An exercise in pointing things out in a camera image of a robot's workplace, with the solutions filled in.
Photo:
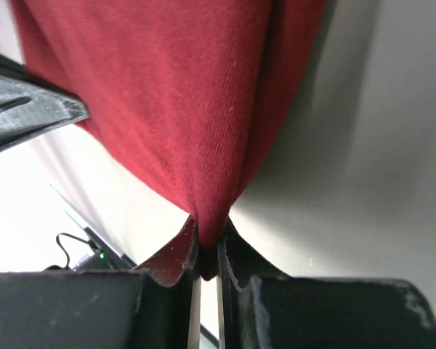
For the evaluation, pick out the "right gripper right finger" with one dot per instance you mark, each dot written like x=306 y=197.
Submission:
x=260 y=306

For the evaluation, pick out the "dark red t-shirt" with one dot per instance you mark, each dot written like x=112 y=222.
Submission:
x=187 y=95

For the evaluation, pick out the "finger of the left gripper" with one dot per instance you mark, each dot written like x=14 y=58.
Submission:
x=30 y=107

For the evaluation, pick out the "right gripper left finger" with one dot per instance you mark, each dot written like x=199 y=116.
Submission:
x=155 y=305

